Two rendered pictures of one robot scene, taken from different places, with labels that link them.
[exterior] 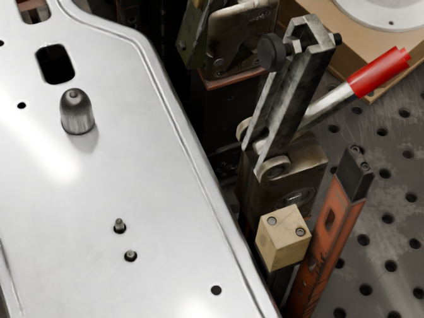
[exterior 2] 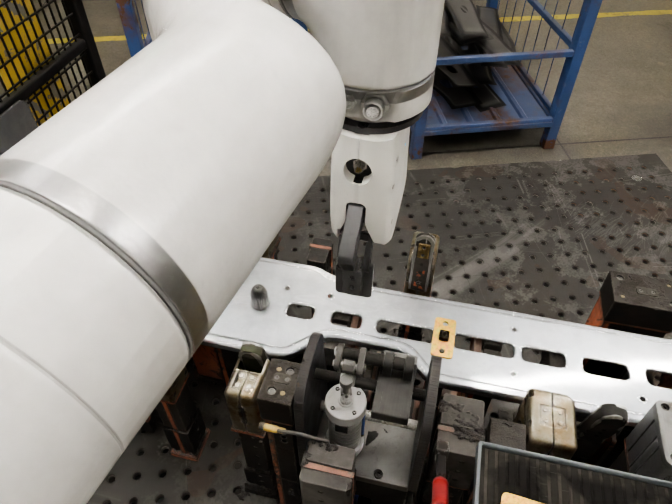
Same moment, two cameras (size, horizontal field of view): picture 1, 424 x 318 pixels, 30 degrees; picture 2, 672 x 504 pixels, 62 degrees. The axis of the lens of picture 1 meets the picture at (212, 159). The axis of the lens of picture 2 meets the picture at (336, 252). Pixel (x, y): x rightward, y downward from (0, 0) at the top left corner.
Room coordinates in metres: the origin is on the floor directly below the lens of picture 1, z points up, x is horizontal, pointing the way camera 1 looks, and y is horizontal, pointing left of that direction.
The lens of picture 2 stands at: (0.95, -0.27, 1.82)
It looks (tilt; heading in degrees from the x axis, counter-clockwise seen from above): 46 degrees down; 130
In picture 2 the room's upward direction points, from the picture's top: straight up
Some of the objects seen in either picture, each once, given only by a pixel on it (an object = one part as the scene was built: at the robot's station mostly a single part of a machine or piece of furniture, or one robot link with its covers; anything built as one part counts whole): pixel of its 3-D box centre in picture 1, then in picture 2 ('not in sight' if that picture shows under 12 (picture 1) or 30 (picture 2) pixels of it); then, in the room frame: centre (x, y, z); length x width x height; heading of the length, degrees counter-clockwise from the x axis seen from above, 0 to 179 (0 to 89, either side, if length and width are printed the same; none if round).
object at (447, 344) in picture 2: not in sight; (444, 335); (0.72, 0.29, 1.01); 0.08 x 0.04 x 0.01; 117
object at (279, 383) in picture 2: not in sight; (289, 446); (0.62, 0.00, 0.91); 0.07 x 0.05 x 0.42; 117
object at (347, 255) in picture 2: not in sight; (356, 222); (0.76, -0.02, 1.52); 0.08 x 0.01 x 0.06; 117
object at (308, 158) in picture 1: (266, 226); (173, 400); (0.38, -0.07, 0.88); 0.07 x 0.06 x 0.35; 117
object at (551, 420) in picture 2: not in sight; (521, 470); (0.94, 0.23, 0.89); 0.13 x 0.11 x 0.38; 117
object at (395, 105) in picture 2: not in sight; (372, 81); (0.74, 0.02, 1.62); 0.09 x 0.08 x 0.03; 117
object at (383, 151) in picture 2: not in sight; (369, 152); (0.74, 0.02, 1.55); 0.10 x 0.07 x 0.11; 117
